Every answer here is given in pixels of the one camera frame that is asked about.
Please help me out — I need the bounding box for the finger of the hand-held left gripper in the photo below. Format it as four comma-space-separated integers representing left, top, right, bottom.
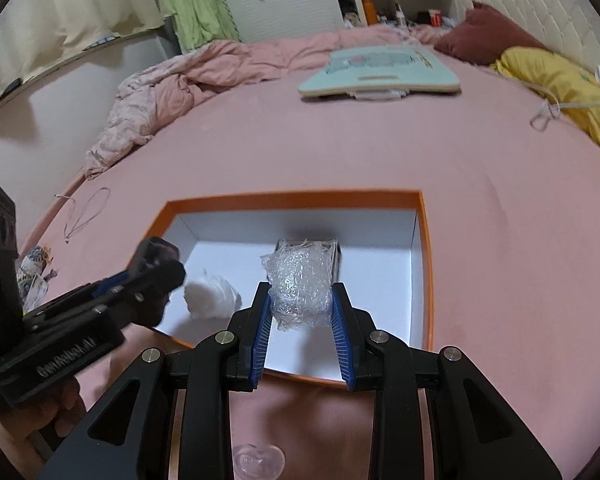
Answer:
92, 236, 187, 327

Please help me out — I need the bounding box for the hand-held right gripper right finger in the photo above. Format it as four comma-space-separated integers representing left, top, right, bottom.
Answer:
331, 282, 563, 480

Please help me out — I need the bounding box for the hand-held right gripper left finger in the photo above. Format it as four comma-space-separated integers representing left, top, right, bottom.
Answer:
37, 281, 273, 480

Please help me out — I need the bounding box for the white tissue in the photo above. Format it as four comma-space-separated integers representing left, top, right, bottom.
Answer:
182, 267, 243, 320

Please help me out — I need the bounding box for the clear bubble wrap ball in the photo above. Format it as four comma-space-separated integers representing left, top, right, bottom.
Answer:
260, 237, 338, 332

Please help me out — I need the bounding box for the orange cardboard box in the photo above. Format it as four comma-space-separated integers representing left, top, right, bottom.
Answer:
150, 189, 435, 390

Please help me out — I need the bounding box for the person's left hand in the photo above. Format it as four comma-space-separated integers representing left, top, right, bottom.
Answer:
0, 376, 88, 462

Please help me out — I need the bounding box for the blue yellow patterned item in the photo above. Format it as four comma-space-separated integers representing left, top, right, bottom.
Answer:
16, 244, 60, 312

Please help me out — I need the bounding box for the clear heart-shaped item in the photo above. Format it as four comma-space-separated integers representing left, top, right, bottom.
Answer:
231, 442, 286, 480

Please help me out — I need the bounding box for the pink bed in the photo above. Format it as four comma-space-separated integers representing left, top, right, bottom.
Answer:
17, 27, 600, 480

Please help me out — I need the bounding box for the crumpled pink blanket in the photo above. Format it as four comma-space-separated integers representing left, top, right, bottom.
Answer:
84, 25, 451, 181

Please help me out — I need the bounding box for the green garment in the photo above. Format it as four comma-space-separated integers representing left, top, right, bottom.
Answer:
156, 0, 241, 55

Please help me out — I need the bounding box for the pale green board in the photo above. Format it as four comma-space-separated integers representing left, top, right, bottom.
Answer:
298, 44, 462, 102

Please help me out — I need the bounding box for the cream curtain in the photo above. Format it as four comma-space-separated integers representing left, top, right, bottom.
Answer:
0, 0, 166, 121

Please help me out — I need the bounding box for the maroon pillow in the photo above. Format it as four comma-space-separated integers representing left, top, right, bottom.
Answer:
434, 1, 548, 67

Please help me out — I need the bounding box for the yellow cloth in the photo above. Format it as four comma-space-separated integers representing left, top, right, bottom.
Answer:
491, 46, 600, 168

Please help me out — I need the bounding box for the cream padded headboard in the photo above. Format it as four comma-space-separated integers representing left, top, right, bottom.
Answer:
452, 0, 600, 73

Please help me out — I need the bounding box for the thin string loop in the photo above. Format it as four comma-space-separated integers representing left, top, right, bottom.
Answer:
55, 187, 112, 245

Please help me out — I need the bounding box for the white cord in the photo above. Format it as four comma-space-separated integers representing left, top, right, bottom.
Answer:
529, 85, 600, 133

